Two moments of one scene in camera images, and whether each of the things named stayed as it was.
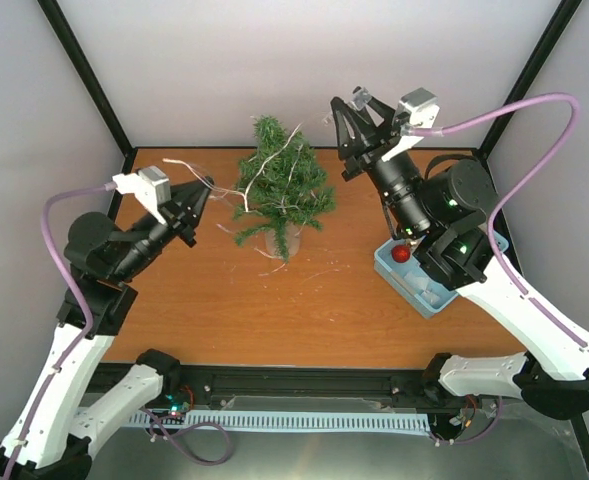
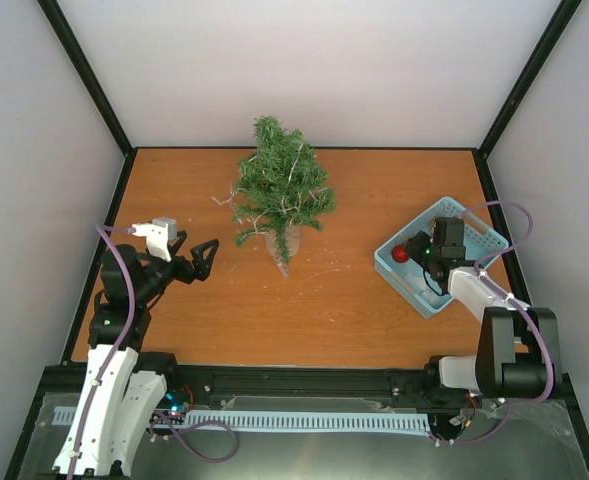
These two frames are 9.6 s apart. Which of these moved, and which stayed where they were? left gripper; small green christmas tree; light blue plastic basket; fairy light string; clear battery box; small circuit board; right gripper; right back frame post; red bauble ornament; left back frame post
Moved: left gripper; fairy light string; clear battery box; right gripper
Stayed: small green christmas tree; red bauble ornament; light blue plastic basket; left back frame post; small circuit board; right back frame post
